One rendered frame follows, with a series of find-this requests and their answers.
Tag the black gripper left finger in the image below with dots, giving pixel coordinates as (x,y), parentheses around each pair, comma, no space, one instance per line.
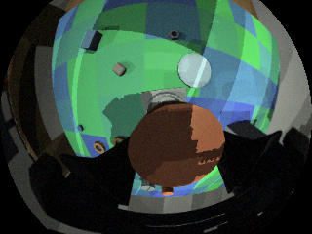
(111,170)

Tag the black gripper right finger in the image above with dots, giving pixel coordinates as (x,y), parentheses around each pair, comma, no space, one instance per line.
(240,156)

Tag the orange cylinder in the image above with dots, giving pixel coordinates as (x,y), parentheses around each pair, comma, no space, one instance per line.
(167,191)

